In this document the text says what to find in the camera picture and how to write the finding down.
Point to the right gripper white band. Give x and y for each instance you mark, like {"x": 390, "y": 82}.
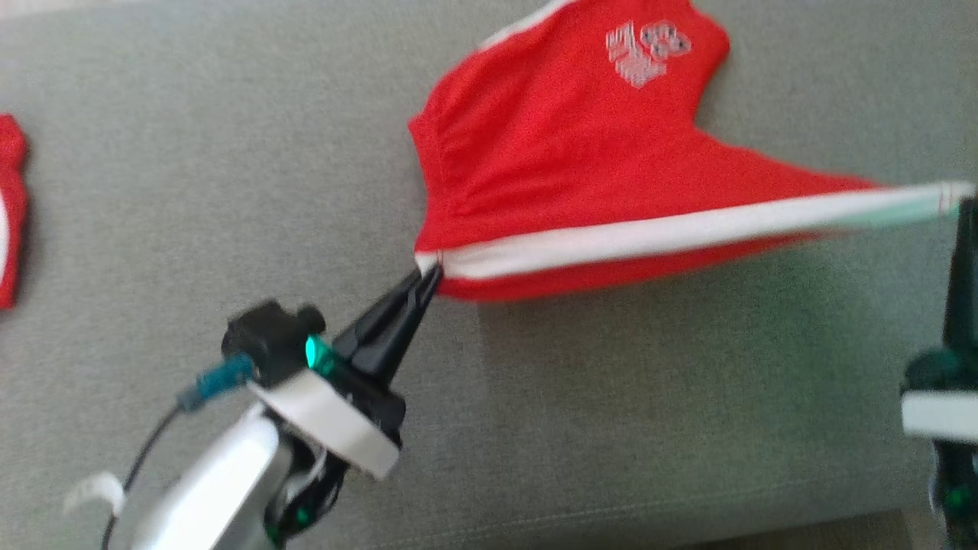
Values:
{"x": 943, "y": 412}

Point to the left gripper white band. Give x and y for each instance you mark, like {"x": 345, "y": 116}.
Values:
{"x": 336, "y": 420}

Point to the red white striped sports shorts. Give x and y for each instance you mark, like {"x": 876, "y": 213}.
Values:
{"x": 14, "y": 229}
{"x": 573, "y": 153}

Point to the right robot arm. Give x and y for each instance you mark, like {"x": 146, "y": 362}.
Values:
{"x": 959, "y": 496}

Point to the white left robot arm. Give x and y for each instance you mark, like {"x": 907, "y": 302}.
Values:
{"x": 214, "y": 481}

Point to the grey fabric sofa chaise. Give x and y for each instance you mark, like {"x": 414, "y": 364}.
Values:
{"x": 611, "y": 420}

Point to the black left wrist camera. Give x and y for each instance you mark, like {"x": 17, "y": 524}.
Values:
{"x": 267, "y": 336}

